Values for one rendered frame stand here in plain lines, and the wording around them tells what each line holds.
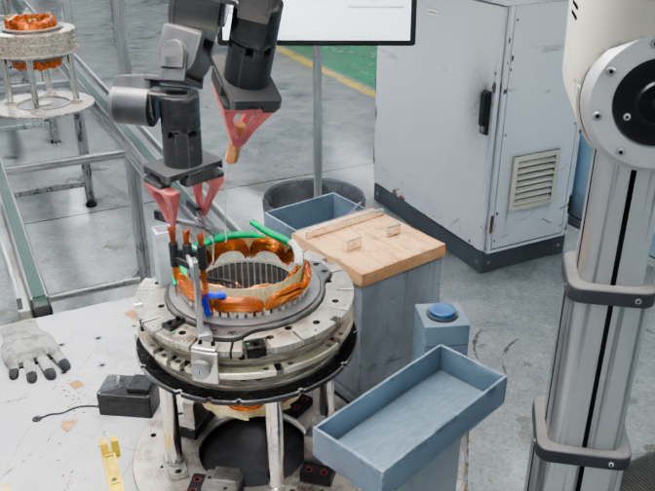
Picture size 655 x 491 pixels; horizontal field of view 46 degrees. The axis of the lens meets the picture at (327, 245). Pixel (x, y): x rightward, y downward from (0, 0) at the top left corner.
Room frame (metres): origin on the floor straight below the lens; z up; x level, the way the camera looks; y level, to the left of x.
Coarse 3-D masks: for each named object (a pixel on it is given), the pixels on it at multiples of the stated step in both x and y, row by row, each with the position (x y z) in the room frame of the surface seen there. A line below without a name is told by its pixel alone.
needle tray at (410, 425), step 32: (448, 352) 0.88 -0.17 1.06; (384, 384) 0.80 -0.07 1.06; (416, 384) 0.85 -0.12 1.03; (448, 384) 0.86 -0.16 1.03; (480, 384) 0.84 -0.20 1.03; (352, 416) 0.76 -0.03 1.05; (384, 416) 0.79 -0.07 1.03; (416, 416) 0.79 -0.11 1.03; (448, 416) 0.79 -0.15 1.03; (480, 416) 0.78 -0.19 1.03; (320, 448) 0.71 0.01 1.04; (352, 448) 0.73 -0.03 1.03; (384, 448) 0.73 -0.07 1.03; (416, 448) 0.68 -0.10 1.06; (448, 448) 0.76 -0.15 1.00; (352, 480) 0.67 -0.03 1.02; (384, 480) 0.65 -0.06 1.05; (416, 480) 0.71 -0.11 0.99; (448, 480) 0.76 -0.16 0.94
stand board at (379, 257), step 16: (320, 224) 1.29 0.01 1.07; (368, 224) 1.29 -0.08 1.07; (384, 224) 1.29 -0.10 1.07; (304, 240) 1.22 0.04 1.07; (320, 240) 1.22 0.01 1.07; (336, 240) 1.22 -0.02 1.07; (368, 240) 1.22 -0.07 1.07; (384, 240) 1.22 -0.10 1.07; (400, 240) 1.22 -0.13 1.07; (416, 240) 1.22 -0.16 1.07; (432, 240) 1.22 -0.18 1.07; (336, 256) 1.16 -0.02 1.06; (352, 256) 1.16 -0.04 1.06; (368, 256) 1.16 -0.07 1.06; (384, 256) 1.16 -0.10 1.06; (400, 256) 1.16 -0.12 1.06; (416, 256) 1.17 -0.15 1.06; (432, 256) 1.19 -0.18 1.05; (352, 272) 1.11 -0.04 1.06; (368, 272) 1.10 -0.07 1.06; (384, 272) 1.12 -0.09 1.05; (400, 272) 1.14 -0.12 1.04
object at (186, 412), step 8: (184, 400) 1.02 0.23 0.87; (192, 400) 1.02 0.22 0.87; (184, 408) 1.01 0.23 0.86; (192, 408) 1.01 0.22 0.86; (200, 408) 1.03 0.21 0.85; (184, 416) 1.01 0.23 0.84; (192, 416) 1.01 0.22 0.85; (200, 416) 1.03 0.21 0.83; (184, 424) 1.01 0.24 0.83; (192, 424) 1.01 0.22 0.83
